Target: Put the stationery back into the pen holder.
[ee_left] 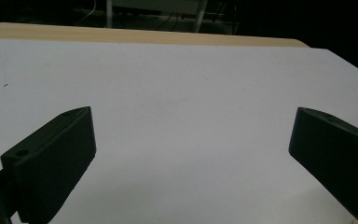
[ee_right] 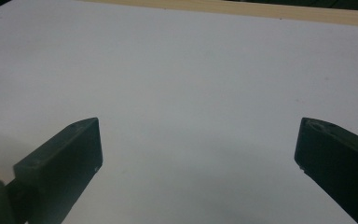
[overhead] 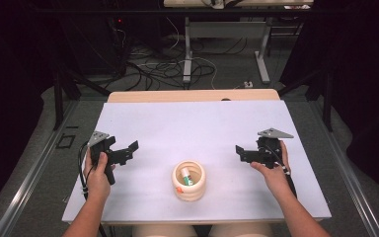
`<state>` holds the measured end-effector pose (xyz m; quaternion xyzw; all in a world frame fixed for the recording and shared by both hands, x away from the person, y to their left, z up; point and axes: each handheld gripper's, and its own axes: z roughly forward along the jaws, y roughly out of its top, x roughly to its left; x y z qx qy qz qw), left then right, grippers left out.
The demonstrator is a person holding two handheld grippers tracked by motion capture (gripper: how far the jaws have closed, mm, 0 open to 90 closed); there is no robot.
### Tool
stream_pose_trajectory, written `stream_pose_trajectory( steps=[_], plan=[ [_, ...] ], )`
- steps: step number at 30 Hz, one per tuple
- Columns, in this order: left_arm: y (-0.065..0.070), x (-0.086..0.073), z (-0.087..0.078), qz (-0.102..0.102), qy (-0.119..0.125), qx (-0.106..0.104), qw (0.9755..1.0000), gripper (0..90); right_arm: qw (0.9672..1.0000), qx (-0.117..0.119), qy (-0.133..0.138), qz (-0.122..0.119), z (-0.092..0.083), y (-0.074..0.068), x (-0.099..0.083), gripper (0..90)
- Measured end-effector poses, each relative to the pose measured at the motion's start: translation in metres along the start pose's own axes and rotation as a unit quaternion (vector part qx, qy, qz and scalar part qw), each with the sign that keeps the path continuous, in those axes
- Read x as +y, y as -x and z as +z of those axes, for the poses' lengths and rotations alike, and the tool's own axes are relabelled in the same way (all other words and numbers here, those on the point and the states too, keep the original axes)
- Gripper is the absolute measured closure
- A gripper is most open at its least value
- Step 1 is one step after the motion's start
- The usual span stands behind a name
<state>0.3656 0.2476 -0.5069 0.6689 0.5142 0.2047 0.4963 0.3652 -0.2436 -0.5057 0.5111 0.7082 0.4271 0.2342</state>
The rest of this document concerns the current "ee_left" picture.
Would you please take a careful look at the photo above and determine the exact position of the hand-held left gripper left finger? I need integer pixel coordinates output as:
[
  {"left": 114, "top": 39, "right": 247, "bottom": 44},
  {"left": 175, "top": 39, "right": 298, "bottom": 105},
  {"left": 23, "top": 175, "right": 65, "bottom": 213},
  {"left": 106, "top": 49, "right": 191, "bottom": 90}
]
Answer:
[{"left": 0, "top": 105, "right": 97, "bottom": 224}]

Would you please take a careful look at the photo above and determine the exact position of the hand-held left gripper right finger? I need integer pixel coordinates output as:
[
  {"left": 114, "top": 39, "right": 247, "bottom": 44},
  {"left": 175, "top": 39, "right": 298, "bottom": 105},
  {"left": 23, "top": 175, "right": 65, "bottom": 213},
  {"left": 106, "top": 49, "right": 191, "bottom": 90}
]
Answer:
[{"left": 288, "top": 106, "right": 358, "bottom": 224}]

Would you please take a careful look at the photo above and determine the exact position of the white hanging cable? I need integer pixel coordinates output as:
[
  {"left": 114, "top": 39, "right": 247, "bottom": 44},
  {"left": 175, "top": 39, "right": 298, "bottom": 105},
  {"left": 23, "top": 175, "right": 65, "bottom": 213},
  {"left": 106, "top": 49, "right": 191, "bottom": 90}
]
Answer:
[{"left": 74, "top": 0, "right": 98, "bottom": 26}]

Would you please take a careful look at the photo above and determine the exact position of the white metal desk frame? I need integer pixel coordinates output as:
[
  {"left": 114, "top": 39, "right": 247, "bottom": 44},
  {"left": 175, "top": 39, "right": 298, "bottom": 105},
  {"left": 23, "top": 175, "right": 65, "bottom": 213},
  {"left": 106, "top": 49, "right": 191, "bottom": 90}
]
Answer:
[{"left": 105, "top": 0, "right": 209, "bottom": 34}]

